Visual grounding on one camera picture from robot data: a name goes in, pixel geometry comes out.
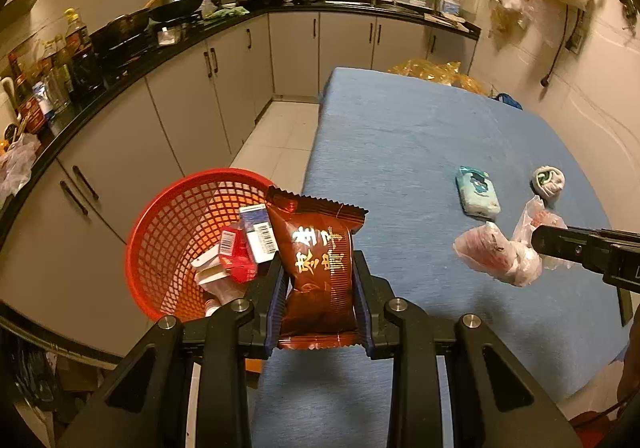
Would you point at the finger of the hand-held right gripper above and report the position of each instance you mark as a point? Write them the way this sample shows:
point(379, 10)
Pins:
point(570, 245)

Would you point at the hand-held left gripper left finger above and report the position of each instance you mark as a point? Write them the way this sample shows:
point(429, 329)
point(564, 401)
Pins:
point(272, 303)

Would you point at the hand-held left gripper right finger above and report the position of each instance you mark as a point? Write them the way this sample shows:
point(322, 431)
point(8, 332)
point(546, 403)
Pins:
point(361, 308)

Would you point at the brown snack packet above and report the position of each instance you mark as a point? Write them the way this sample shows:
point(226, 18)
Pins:
point(315, 273)

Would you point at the red small box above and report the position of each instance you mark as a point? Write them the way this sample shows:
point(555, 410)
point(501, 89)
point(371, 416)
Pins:
point(237, 258)

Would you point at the white medicine box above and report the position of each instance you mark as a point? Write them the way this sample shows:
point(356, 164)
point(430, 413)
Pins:
point(210, 270)

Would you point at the blue and white small box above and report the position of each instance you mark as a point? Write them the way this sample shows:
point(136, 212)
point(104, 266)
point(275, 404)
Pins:
point(257, 233)

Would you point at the clear plastic bag pink contents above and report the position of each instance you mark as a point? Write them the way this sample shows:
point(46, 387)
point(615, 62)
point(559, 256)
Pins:
point(490, 250)

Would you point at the red plastic mesh basket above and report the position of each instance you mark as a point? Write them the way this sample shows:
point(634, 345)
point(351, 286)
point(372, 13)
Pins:
point(170, 228)

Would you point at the teal tissue packet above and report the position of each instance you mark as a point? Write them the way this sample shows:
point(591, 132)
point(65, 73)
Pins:
point(477, 193)

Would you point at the blue plastic bag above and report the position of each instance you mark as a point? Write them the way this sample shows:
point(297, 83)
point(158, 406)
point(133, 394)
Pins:
point(507, 100)

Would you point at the person's red garment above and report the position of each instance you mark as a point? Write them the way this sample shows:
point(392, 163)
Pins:
point(595, 425)

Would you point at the grey kitchen base cabinets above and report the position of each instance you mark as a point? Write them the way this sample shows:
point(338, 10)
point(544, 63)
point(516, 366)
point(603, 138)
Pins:
point(185, 103)

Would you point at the yellow plastic bags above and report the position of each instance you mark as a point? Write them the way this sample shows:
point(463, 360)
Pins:
point(430, 70)

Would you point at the wooden cutting board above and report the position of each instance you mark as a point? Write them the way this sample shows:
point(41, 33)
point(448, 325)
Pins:
point(445, 21)

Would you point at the blue label detergent bottle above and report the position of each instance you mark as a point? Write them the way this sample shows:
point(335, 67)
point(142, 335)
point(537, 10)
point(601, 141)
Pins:
point(451, 3)

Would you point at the black kitchen countertop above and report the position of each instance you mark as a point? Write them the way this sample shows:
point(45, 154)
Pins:
point(55, 128)

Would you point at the black gas stove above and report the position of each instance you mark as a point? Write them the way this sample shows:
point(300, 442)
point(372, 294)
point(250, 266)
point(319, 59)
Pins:
point(150, 40)

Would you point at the crumpled clear plastic bag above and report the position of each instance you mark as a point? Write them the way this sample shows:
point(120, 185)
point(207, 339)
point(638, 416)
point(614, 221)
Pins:
point(17, 163)

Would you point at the green cloth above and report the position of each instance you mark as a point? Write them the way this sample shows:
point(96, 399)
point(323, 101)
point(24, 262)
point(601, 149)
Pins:
point(227, 13)

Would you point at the row of condiment bottles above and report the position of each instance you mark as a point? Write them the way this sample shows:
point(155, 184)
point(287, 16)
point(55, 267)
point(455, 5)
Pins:
point(82, 73)

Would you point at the black frying pan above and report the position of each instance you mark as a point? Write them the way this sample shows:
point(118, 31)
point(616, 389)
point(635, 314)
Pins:
point(125, 23)

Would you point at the white electric kettle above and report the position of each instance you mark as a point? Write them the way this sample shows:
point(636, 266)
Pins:
point(6, 108)

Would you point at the wall socket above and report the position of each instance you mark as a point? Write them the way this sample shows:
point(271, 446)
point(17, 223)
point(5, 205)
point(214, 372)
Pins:
point(575, 42)

